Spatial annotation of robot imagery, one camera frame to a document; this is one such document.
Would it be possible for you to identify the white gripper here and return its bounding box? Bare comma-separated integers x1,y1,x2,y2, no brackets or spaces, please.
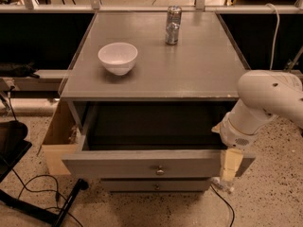
211,99,276,182

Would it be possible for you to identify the grey top drawer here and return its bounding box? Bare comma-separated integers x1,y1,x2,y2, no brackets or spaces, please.
61,101,257,180

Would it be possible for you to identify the grey drawer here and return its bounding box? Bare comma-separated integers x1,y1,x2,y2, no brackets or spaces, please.
61,101,257,180
101,178,211,192

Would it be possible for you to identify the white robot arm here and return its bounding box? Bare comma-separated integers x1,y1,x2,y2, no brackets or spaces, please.
211,70,303,182

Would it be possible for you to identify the grey drawer cabinet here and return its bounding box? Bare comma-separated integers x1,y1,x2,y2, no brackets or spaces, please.
59,10,254,193

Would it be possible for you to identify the grey bottom drawer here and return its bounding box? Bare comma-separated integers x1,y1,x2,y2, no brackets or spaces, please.
101,178,211,192

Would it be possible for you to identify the white bowl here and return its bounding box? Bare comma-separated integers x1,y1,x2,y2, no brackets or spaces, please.
98,43,138,76

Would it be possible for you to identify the silver drink can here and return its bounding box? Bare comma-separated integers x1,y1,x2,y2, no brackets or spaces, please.
166,6,182,45

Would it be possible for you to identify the cardboard box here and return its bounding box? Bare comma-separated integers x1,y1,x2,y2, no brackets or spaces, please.
41,101,78,176

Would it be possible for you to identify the black stand base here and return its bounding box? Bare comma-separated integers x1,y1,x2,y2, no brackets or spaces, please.
0,120,90,227

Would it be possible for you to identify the black cloth on ledge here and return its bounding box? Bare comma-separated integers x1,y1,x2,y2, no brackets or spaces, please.
0,62,40,79

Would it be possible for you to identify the black floor cable right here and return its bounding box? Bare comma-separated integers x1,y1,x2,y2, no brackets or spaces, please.
210,184,237,227

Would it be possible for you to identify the black floor cable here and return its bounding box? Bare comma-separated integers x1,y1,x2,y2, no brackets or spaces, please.
210,184,237,227
0,154,85,227

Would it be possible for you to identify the white hanging cable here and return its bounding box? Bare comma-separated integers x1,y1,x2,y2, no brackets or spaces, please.
266,3,282,72

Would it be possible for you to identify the metal railing frame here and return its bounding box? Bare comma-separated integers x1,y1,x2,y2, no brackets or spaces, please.
0,0,303,15

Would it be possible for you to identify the black floor cable left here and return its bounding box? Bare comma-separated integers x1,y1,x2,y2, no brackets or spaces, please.
0,154,85,227

